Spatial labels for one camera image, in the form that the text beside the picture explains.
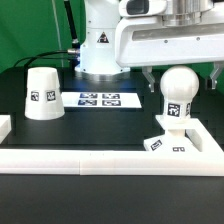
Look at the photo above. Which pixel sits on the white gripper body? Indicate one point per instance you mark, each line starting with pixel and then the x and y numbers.
pixel 141 42

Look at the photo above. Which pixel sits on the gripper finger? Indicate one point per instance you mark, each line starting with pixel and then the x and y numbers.
pixel 147 72
pixel 218 68

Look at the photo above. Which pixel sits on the white lamp bulb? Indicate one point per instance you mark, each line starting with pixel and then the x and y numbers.
pixel 179 86

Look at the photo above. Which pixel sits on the white lamp base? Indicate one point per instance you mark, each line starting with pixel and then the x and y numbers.
pixel 173 139

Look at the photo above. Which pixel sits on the white lamp shade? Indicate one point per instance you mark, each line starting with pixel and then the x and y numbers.
pixel 43 100

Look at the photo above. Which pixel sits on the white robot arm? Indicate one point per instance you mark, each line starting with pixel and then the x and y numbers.
pixel 97 53

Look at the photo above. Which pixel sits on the white marker sheet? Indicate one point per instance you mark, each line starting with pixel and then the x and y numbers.
pixel 100 100

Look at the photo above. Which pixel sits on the white right fence wall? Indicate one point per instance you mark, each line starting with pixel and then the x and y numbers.
pixel 201 138

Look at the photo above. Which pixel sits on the white fence wall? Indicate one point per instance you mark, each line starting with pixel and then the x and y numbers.
pixel 5 126
pixel 68 162
pixel 201 138

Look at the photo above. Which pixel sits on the white front fence wall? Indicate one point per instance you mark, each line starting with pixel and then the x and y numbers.
pixel 68 162

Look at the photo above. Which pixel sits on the white left fence wall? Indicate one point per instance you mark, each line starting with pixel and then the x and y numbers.
pixel 5 126

